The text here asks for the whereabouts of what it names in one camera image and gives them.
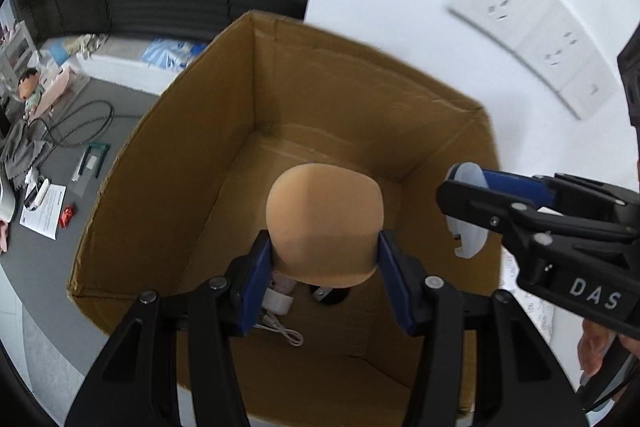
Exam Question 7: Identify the white clear plastic case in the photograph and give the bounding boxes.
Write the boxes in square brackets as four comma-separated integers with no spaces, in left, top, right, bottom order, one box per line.
[446,161,488,259]

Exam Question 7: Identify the white usb cable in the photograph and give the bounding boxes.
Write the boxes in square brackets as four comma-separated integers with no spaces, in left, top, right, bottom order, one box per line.
[257,311,305,349]

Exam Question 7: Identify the orange makeup sponge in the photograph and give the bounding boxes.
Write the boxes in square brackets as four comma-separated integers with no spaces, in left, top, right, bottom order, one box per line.
[266,164,384,288]

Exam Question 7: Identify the pink heart keychain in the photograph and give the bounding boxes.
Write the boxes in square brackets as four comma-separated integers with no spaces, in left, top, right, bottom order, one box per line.
[270,271,296,295]

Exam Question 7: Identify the person right hand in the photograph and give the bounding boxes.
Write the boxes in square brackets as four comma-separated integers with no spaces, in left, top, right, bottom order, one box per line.
[577,319,625,377]

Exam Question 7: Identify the white patterned desk mat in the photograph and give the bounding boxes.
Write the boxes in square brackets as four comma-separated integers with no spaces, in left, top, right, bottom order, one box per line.
[499,248,554,343]

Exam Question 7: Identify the brown cardboard box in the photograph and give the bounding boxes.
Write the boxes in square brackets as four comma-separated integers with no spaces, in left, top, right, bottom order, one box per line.
[67,11,500,426]

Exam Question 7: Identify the cluttered side desk items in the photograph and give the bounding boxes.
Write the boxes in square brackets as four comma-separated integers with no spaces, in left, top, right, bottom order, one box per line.
[0,18,208,253]

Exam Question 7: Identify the white wall socket panel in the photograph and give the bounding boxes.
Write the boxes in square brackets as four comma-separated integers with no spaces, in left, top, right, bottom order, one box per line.
[448,0,620,120]

